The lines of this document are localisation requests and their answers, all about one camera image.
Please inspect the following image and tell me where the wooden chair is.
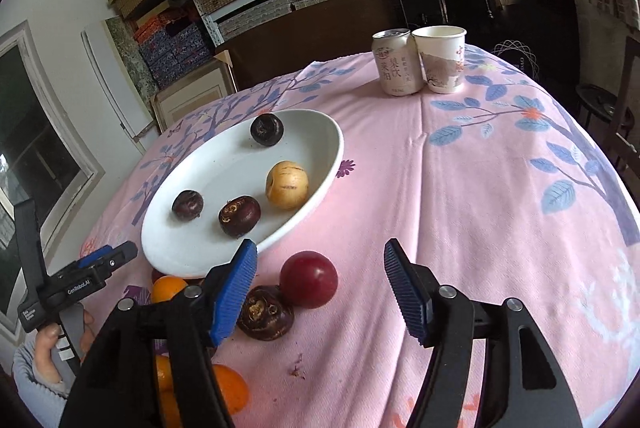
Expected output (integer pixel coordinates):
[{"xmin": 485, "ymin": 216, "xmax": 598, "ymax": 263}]
[{"xmin": 602, "ymin": 35, "xmax": 640, "ymax": 194}]

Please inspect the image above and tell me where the pink printed tablecloth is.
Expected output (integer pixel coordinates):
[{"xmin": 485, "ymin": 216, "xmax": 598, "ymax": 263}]
[{"xmin": 75, "ymin": 45, "xmax": 640, "ymax": 428}]

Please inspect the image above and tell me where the person's left hand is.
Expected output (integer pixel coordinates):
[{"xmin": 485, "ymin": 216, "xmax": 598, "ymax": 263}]
[{"xmin": 31, "ymin": 308, "xmax": 97, "ymax": 396}]

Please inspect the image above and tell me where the black glossy panel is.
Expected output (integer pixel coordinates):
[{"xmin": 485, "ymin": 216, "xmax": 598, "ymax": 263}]
[{"xmin": 394, "ymin": 0, "xmax": 501, "ymax": 34}]

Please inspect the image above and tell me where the stack of blue patterned boxes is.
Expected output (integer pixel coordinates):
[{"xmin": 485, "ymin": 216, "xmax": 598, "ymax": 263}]
[{"xmin": 134, "ymin": 10, "xmax": 213, "ymax": 91}]

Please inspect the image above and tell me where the orange patterned box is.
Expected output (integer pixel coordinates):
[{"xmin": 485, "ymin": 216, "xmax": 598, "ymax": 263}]
[{"xmin": 134, "ymin": 15, "xmax": 173, "ymax": 41}]

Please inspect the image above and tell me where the black round stool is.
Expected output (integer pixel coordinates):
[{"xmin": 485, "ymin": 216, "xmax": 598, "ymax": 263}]
[{"xmin": 574, "ymin": 83, "xmax": 618, "ymax": 144}]

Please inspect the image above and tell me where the stack of pale patterned boxes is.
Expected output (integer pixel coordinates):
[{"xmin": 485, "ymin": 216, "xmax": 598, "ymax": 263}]
[{"xmin": 217, "ymin": 0, "xmax": 333, "ymax": 41}]

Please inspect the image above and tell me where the white paper cup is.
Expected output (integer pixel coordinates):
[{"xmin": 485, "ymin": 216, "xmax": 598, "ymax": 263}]
[{"xmin": 412, "ymin": 25, "xmax": 468, "ymax": 95}]

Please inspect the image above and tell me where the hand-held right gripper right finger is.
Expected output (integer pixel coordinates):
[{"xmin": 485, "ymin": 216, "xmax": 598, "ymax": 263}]
[{"xmin": 383, "ymin": 238, "xmax": 586, "ymax": 428}]

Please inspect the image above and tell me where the red plum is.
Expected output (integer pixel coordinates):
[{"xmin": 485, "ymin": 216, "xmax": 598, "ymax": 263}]
[{"xmin": 279, "ymin": 251, "xmax": 339, "ymax": 310}]

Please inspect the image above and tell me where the wooden framed panel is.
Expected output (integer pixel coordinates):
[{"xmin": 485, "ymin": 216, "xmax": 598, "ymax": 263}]
[{"xmin": 150, "ymin": 50, "xmax": 238, "ymax": 134}]

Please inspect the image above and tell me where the black monitor screen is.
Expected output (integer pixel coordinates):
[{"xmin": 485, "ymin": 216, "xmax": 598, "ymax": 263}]
[{"xmin": 465, "ymin": 0, "xmax": 581, "ymax": 109}]

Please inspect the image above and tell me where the grey marble slab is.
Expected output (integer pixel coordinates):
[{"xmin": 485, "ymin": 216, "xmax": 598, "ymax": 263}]
[{"xmin": 105, "ymin": 17, "xmax": 161, "ymax": 101}]

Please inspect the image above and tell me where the person's left forearm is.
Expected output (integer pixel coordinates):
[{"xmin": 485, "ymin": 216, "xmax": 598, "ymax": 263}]
[{"xmin": 11, "ymin": 340, "xmax": 76, "ymax": 409}]

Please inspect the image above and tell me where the white leaning board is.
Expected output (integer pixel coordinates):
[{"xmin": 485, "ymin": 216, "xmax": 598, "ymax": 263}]
[{"xmin": 80, "ymin": 20, "xmax": 151, "ymax": 144}]

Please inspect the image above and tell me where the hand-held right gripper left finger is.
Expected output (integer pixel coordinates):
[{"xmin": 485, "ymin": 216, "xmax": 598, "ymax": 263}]
[{"xmin": 59, "ymin": 238, "xmax": 258, "ymax": 428}]

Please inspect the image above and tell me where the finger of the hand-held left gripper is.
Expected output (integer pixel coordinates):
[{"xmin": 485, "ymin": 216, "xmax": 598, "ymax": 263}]
[
  {"xmin": 76, "ymin": 245, "xmax": 115, "ymax": 270},
  {"xmin": 100, "ymin": 241, "xmax": 139, "ymax": 274}
]

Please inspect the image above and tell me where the white framed window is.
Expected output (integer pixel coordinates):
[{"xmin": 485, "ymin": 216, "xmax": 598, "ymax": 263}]
[{"xmin": 0, "ymin": 20, "xmax": 106, "ymax": 344}]

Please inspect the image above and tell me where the yellow round fruit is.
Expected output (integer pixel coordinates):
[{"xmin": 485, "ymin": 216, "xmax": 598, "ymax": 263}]
[{"xmin": 265, "ymin": 161, "xmax": 309, "ymax": 209}]

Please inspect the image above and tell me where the brown wooden board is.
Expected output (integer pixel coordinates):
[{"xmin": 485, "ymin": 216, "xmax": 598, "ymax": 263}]
[{"xmin": 215, "ymin": 0, "xmax": 401, "ymax": 91}]

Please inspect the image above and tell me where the white oval plate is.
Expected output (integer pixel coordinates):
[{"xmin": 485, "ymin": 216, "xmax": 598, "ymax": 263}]
[{"xmin": 140, "ymin": 109, "xmax": 346, "ymax": 280}]

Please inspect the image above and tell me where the pale drink can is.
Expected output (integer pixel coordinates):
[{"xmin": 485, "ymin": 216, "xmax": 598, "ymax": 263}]
[{"xmin": 371, "ymin": 28, "xmax": 425, "ymax": 97}]

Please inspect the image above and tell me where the dark purple water chestnut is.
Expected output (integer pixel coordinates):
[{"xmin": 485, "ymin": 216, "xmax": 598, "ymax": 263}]
[
  {"xmin": 235, "ymin": 285, "xmax": 295, "ymax": 341},
  {"xmin": 218, "ymin": 195, "xmax": 262, "ymax": 239},
  {"xmin": 250, "ymin": 113, "xmax": 286, "ymax": 147},
  {"xmin": 171, "ymin": 190, "xmax": 205, "ymax": 221}
]

